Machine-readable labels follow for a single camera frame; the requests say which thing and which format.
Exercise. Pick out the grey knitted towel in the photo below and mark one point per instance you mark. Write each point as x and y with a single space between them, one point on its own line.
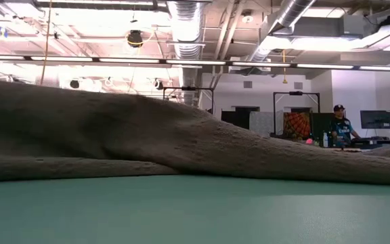
147 135

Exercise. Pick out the grey partition panel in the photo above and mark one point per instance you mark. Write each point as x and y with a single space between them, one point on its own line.
262 123

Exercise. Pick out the long ceiling light strip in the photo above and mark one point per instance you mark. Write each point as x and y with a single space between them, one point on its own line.
130 60

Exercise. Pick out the teal table mat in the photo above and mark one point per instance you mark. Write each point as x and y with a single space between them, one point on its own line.
195 217

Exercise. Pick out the orange patterned tapestry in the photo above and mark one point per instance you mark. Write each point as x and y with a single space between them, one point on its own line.
298 125

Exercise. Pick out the pink ball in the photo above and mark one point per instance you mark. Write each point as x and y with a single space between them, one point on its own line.
309 141

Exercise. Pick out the black partition panel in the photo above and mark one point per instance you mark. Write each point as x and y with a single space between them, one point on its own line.
320 125

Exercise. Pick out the white plastic bottle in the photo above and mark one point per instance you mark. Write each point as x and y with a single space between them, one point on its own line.
325 140

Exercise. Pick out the person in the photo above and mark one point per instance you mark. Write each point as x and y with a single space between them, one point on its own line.
342 130

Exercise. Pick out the black desk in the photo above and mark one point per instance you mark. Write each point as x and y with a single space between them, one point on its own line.
374 142

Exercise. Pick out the black computer monitor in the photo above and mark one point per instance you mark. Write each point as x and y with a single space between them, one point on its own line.
376 119

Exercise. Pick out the black metal rig frame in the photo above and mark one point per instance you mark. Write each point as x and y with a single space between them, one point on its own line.
188 88
296 93

